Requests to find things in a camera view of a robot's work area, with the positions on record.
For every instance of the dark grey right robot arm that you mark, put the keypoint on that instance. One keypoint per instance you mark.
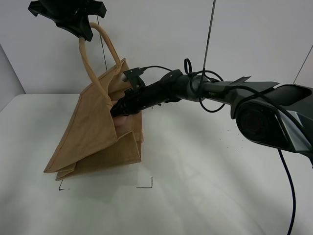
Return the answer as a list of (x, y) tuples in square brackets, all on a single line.
[(266, 113)]

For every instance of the pink peach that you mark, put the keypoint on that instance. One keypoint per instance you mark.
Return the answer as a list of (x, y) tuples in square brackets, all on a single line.
[(121, 121)]

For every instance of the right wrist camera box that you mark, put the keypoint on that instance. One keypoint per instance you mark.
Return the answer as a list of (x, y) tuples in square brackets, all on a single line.
[(133, 76)]

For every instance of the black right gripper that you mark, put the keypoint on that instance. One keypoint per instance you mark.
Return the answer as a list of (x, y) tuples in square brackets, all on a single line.
[(136, 100)]

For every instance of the brown linen tote bag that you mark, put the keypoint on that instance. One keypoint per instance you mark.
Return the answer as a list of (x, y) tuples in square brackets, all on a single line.
[(91, 141)]

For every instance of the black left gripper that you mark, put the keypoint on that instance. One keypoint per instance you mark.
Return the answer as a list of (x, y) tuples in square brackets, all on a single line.
[(74, 14)]

